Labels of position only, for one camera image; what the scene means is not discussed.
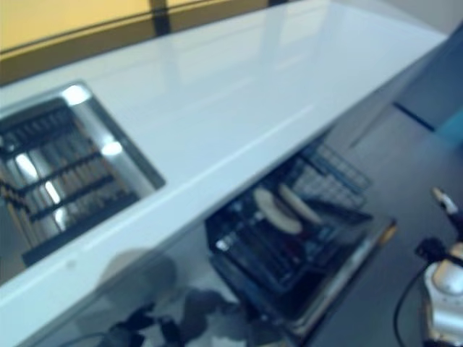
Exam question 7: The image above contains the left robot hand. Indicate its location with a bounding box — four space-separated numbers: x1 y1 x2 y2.
108 305 160 344

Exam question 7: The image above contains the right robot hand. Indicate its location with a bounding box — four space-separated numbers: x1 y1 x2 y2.
432 187 461 218

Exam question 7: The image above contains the speckled cream plate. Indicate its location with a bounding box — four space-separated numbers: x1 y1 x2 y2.
252 188 303 234
277 184 323 225

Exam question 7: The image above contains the black dishwasher cutlery basket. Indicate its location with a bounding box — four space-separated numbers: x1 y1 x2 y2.
209 216 326 308

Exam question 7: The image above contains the stainless steel sink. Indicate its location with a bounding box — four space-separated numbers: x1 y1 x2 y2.
0 81 168 268

